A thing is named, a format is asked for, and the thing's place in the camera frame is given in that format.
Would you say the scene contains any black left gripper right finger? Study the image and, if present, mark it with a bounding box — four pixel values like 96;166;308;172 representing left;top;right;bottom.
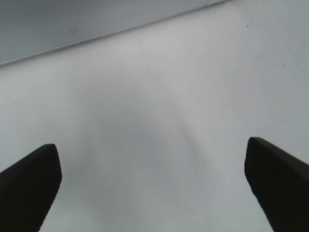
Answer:
244;137;309;232

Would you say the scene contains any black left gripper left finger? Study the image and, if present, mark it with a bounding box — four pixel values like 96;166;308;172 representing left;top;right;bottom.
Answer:
0;144;62;232

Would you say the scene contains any white microwave door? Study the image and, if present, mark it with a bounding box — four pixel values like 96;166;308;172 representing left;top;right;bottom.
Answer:
0;0;214;64

